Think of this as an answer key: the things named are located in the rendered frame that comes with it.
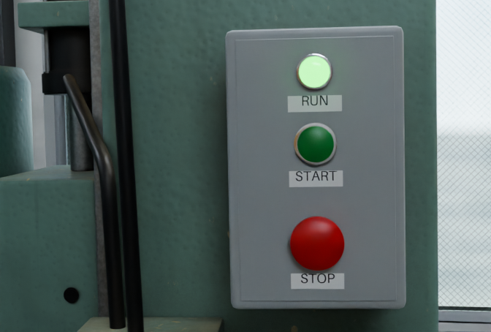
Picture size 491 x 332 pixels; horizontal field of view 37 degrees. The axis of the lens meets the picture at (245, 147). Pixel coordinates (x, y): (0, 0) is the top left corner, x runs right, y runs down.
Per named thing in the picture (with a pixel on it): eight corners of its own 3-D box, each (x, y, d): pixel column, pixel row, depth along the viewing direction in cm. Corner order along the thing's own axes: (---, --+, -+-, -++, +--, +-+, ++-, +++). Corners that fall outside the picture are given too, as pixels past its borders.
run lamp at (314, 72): (296, 90, 41) (296, 54, 41) (332, 89, 41) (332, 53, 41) (296, 90, 40) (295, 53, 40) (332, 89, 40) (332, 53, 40)
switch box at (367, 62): (239, 285, 48) (233, 39, 47) (393, 285, 47) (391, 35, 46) (229, 311, 42) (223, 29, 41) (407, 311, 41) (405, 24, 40)
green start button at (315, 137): (294, 165, 41) (293, 123, 41) (337, 164, 41) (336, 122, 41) (294, 166, 40) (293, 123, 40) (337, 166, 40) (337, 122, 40)
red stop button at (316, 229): (290, 268, 41) (289, 215, 41) (343, 268, 41) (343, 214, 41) (290, 272, 40) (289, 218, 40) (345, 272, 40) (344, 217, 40)
